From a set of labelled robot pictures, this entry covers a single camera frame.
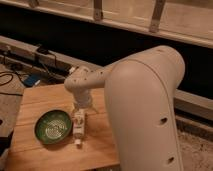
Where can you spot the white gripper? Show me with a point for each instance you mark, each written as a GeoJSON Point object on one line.
{"type": "Point", "coordinates": [84, 102]}

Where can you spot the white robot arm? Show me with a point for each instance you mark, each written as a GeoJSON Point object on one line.
{"type": "Point", "coordinates": [139, 98]}

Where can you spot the green ceramic bowl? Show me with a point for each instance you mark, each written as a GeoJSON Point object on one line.
{"type": "Point", "coordinates": [53, 127]}

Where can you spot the small white bottle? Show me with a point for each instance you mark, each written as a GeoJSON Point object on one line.
{"type": "Point", "coordinates": [79, 127]}

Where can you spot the wooden board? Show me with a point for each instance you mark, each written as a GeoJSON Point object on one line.
{"type": "Point", "coordinates": [28, 154]}

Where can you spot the blue box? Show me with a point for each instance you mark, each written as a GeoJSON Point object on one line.
{"type": "Point", "coordinates": [31, 81]}

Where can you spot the white plug connector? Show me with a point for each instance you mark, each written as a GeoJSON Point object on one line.
{"type": "Point", "coordinates": [71, 70]}

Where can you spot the metal rail bracket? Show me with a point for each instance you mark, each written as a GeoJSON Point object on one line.
{"type": "Point", "coordinates": [156, 17]}
{"type": "Point", "coordinates": [97, 12]}

